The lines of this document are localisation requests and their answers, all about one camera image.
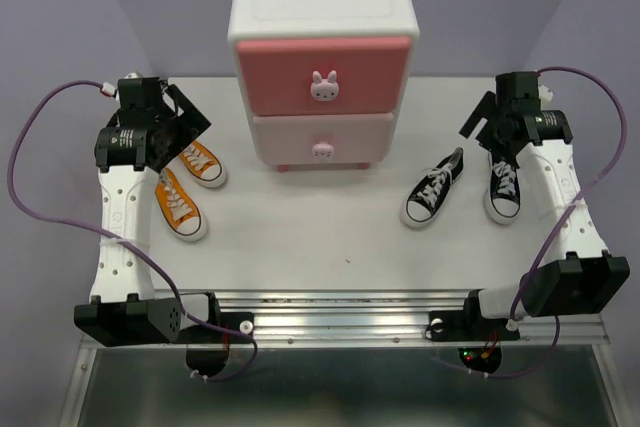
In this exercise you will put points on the orange sneaker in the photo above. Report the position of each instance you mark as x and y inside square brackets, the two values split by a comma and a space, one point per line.
[203, 166]
[178, 209]

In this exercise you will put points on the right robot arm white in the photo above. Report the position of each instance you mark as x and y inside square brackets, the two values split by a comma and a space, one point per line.
[574, 272]

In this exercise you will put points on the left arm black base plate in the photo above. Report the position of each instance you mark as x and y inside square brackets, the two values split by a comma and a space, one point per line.
[215, 356]

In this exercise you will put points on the pink bunny knob top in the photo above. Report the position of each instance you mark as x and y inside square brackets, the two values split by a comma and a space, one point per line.
[324, 89]

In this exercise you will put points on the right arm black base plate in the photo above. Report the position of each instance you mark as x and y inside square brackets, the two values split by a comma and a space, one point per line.
[479, 339]

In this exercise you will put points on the dark pink top drawer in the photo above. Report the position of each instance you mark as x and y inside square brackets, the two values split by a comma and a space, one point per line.
[324, 75]

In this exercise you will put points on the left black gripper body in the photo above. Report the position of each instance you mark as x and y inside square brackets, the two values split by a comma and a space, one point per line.
[181, 129]

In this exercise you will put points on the orange sneaker front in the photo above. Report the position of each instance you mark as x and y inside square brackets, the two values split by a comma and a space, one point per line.
[178, 209]

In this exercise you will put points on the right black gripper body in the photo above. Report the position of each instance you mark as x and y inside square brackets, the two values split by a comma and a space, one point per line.
[490, 134]

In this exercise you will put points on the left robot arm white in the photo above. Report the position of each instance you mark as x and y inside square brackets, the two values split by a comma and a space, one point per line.
[122, 309]

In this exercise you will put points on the black sneaker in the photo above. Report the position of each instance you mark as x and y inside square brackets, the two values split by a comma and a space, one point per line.
[427, 197]
[502, 199]

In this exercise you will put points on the orange sneaker rear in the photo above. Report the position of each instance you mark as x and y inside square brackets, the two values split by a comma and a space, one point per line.
[203, 166]

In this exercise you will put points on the pink bunny knob bottom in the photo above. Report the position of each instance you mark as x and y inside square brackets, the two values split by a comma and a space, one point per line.
[323, 151]

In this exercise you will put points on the pink bunny knob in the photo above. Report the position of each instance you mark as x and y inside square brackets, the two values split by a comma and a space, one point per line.
[324, 89]
[323, 151]

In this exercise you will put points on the light pink bottom drawer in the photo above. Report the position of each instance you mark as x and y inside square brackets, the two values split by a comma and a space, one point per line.
[283, 141]

